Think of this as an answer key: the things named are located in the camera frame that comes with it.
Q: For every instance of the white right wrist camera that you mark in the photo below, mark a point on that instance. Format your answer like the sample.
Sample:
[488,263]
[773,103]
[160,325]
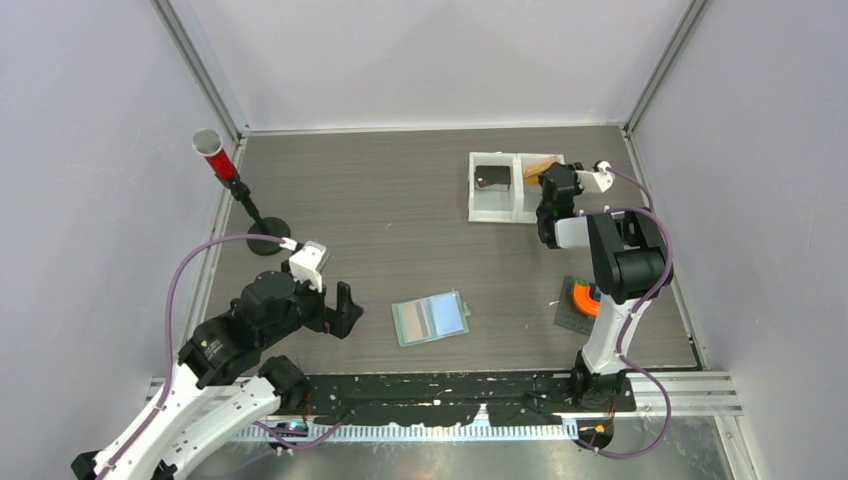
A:
[597,180]

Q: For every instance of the orange credit card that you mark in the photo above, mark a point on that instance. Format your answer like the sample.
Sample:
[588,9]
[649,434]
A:
[538,162]

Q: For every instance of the green card holder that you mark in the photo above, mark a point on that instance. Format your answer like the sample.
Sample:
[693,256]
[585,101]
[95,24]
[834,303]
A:
[430,318]

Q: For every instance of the white two-compartment bin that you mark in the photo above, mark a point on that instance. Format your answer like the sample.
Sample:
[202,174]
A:
[496,192]

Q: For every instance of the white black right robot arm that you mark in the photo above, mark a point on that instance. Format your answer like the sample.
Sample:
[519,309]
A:
[632,260]

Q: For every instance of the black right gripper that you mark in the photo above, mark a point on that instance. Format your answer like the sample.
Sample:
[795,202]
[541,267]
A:
[542,178]

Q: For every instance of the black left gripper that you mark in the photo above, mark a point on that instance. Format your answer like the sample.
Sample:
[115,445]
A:
[337,321]

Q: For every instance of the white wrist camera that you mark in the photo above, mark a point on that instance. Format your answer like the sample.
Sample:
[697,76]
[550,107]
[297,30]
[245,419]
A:
[306,262]
[597,180]

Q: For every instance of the aluminium front rail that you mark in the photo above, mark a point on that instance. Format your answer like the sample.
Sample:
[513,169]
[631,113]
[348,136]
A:
[677,394]

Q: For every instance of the red microphone on stand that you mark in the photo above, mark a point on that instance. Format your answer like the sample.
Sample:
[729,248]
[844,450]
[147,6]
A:
[209,144]

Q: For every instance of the orange lego brick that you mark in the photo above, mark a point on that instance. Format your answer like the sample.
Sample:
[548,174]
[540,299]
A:
[585,298]

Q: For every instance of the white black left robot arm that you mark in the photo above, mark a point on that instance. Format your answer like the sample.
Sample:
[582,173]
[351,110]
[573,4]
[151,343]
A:
[220,384]

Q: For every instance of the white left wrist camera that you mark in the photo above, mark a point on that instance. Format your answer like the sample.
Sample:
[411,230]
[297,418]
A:
[306,262]

